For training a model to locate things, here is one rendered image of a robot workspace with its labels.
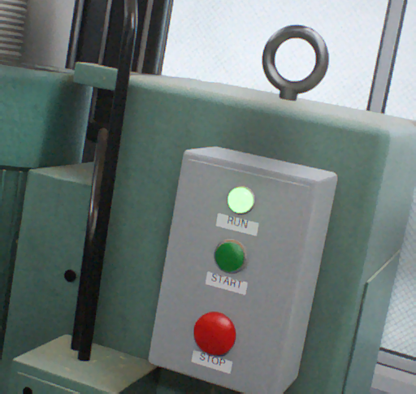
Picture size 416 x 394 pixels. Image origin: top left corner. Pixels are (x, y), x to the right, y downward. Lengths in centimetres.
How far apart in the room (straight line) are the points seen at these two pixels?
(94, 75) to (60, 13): 166
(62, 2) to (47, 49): 14
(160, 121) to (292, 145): 11
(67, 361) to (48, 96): 25
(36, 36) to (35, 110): 168
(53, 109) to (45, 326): 20
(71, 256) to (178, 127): 17
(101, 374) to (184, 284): 10
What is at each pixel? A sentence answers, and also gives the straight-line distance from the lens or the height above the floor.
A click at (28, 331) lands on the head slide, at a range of 80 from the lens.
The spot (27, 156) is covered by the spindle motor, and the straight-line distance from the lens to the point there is 80.
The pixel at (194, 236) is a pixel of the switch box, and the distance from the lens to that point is 60.
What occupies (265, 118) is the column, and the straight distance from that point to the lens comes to 64.
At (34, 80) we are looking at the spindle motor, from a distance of 79.
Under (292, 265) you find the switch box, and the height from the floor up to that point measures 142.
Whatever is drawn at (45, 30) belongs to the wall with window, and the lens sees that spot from 245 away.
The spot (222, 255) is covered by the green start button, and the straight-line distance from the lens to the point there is 59.
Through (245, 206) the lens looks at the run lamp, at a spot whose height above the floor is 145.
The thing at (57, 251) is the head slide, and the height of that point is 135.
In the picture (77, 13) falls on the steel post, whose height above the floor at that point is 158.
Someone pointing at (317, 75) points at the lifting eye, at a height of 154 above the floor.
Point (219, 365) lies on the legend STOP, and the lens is 61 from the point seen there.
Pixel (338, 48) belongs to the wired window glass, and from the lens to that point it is 217.
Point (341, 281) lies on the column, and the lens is 64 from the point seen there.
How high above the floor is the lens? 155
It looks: 9 degrees down
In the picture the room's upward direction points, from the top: 10 degrees clockwise
